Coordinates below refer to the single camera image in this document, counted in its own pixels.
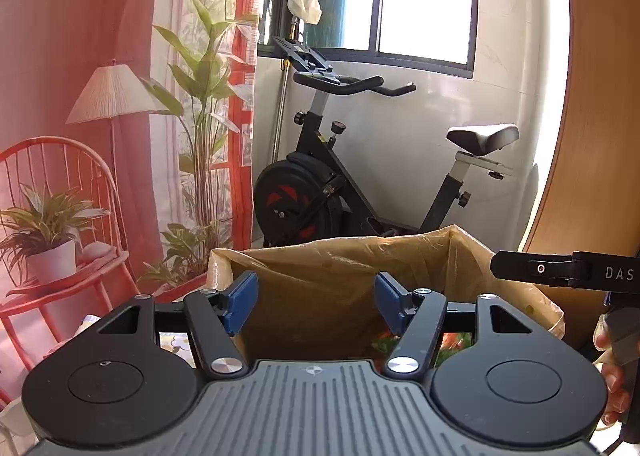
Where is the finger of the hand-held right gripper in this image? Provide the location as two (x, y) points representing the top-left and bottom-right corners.
(490, 250), (577, 288)

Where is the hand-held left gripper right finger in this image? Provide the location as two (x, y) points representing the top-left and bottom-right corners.
(374, 271), (536, 381)

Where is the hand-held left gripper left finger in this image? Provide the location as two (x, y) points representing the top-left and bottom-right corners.
(95, 271), (259, 382)

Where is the plastic-lined cardboard box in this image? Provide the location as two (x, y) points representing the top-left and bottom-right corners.
(206, 223), (566, 378)

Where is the person's right hand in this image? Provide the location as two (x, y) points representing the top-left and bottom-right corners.
(594, 315), (633, 428)

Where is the orange snack packet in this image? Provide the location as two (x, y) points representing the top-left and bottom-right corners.
(371, 329), (474, 367)

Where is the flower-patterned tablecloth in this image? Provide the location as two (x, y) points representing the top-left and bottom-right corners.
(159, 331), (197, 369)

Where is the black exercise bike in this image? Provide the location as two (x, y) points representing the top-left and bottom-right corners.
(252, 36), (521, 251)

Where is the wooden door panel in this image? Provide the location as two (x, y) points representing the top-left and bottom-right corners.
(520, 0), (640, 352)

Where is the white object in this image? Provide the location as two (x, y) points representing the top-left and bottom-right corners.
(0, 401), (36, 438)

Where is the pole with white wrapped top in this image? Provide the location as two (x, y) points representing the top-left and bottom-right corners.
(272, 0), (324, 167)

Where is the printed backdrop cloth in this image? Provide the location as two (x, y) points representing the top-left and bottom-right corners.
(0, 0), (259, 402)

